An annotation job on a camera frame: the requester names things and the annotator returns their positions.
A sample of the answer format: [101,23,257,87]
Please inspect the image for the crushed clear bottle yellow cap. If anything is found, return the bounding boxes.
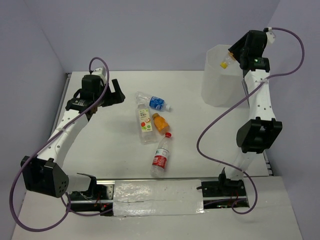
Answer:
[220,51,237,69]

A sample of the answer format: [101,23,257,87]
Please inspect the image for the orange juice bottle gold cap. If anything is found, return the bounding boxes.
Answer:
[152,113,170,135]

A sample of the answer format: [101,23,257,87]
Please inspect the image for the red cap water bottle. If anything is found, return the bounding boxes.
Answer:
[150,132,172,179]

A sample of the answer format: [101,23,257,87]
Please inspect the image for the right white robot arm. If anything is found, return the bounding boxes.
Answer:
[217,30,283,196]

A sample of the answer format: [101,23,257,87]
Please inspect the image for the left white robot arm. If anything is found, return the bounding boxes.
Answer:
[21,73,126,200]

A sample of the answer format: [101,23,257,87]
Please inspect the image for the white plastic bin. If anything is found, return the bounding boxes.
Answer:
[201,44,246,108]

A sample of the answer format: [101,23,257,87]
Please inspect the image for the blue label clear bottle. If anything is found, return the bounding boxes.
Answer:
[135,91,171,112]

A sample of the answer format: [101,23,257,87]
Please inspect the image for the apple juice clear bottle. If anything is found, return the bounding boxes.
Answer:
[135,102,157,144]

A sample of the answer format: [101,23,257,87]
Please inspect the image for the silver tape sheet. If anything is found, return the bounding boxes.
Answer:
[112,179,205,217]

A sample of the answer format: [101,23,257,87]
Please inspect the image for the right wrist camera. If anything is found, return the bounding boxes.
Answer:
[263,27,276,45]

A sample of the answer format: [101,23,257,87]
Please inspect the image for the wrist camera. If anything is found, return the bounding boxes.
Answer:
[263,27,276,45]
[91,66,107,79]

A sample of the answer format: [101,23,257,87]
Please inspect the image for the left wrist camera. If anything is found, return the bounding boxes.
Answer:
[91,66,107,79]

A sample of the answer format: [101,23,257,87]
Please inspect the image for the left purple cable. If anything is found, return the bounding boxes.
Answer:
[9,57,111,232]

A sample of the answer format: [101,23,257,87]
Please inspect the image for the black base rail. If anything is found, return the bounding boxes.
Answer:
[70,178,250,217]

